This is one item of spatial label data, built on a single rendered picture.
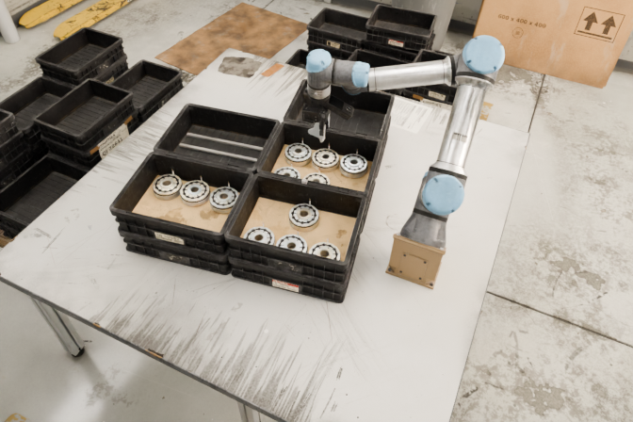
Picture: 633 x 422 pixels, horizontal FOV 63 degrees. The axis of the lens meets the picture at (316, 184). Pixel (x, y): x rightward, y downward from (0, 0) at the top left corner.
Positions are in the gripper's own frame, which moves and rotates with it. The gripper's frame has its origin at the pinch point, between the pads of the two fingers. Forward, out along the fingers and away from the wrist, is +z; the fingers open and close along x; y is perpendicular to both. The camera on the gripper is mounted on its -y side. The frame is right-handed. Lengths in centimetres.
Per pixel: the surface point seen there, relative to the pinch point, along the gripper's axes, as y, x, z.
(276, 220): 9.4, 32.0, 12.4
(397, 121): -22, -48, 38
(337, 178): -6.3, 6.4, 16.3
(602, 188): -146, -96, 116
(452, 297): -54, 39, 24
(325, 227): -7.6, 30.3, 12.6
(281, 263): 2, 50, 7
